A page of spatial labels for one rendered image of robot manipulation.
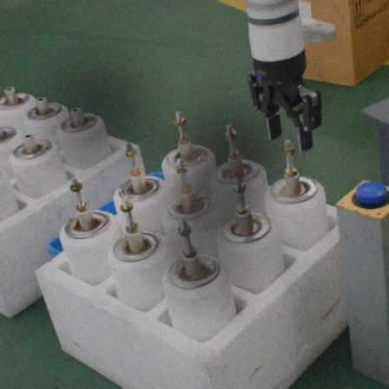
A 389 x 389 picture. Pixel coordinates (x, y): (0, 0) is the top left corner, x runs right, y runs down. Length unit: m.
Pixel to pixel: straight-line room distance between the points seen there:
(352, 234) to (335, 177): 0.65
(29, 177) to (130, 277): 0.44
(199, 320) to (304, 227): 0.24
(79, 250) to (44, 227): 0.29
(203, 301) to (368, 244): 0.24
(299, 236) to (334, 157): 0.60
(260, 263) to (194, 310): 0.13
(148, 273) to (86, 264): 0.14
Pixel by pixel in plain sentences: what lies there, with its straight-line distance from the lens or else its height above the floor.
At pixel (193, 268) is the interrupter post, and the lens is 1.08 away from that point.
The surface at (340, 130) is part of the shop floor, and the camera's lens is 1.91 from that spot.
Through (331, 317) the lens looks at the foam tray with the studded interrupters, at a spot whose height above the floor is 0.05.
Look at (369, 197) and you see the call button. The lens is 1.06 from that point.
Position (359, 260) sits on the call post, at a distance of 1.11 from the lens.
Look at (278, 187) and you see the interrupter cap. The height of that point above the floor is 0.25.
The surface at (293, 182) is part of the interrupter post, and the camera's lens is 1.21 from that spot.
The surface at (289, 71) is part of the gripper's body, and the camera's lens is 1.09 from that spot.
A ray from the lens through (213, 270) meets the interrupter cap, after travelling 1.08.
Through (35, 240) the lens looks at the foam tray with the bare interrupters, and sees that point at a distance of 1.50.
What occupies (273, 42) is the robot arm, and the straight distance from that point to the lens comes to 1.07.
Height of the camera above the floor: 0.91
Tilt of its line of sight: 31 degrees down
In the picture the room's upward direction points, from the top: 12 degrees counter-clockwise
